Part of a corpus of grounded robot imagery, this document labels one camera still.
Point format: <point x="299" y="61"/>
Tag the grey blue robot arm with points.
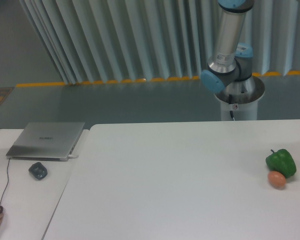
<point x="223" y="67"/>

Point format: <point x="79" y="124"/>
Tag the green bell pepper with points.
<point x="281" y="161"/>

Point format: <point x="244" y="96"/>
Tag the silver closed laptop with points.
<point x="53" y="141"/>

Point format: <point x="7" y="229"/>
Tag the white usb plug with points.
<point x="73" y="156"/>

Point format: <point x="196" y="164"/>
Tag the folding partition screen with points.
<point x="118" y="40"/>

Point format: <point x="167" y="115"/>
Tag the brown egg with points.
<point x="276" y="179"/>

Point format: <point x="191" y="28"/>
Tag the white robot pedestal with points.
<point x="239" y="100"/>

